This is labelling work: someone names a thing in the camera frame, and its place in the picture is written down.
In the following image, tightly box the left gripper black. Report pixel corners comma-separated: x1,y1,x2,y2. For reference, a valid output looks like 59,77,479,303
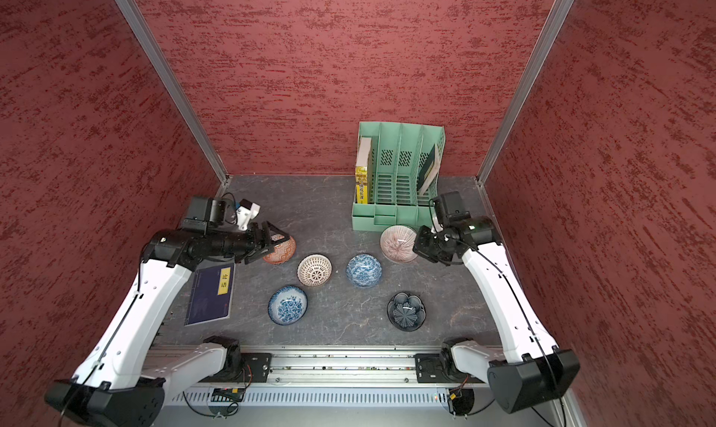
208,220,290,262

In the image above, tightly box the pink striped bowl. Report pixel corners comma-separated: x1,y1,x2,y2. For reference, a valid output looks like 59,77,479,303
380,226,418,264

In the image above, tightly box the dark petal pattern bowl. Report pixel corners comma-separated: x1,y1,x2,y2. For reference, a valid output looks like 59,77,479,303
387,292,426,332

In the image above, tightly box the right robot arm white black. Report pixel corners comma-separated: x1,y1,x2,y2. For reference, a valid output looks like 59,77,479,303
413,218,580,413

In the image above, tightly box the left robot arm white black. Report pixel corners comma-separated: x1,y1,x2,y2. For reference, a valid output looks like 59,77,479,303
44,222,290,426

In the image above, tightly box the red patterned bowl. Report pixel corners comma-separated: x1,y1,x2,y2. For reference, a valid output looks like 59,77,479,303
263,236,296,265

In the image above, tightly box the blue floral bowl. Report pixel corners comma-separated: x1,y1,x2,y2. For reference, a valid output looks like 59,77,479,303
268,285,309,326

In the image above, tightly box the blue damask bowl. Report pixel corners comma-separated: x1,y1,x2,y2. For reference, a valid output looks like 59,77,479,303
346,254,382,288

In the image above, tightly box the dark green book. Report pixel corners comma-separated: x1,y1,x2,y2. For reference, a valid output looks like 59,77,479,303
417,144,441,196

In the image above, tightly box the purple book yellow label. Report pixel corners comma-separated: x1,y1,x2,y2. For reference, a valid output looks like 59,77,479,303
185,263,235,326

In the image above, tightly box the green plastic file organizer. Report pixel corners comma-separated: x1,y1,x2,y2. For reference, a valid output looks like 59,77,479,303
352,121,446,232

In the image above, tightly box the yellow white book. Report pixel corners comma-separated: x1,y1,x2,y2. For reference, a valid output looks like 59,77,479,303
354,137,372,204

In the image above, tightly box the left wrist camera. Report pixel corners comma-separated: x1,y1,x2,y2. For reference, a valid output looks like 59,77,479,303
235,199,260,231

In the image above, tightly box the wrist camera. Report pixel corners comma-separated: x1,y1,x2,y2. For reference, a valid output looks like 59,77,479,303
432,191,471,230
235,199,260,231

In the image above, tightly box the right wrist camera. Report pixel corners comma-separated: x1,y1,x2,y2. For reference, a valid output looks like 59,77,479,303
432,191,471,230

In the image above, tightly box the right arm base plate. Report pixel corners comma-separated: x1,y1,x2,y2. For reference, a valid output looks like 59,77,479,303
414,352,465,383

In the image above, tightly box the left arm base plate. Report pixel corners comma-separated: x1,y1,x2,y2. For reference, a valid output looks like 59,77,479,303
221,352,272,384

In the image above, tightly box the aluminium rail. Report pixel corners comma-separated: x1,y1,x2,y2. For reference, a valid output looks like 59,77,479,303
196,347,488,388

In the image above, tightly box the right corner aluminium post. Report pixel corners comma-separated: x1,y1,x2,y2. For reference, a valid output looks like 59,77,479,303
477,0,575,188

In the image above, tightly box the corner aluminium post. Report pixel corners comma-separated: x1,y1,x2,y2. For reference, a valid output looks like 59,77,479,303
114,0,230,188
477,0,575,188

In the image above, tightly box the left corner aluminium post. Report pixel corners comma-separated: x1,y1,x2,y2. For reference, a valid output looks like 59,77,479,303
114,0,230,188

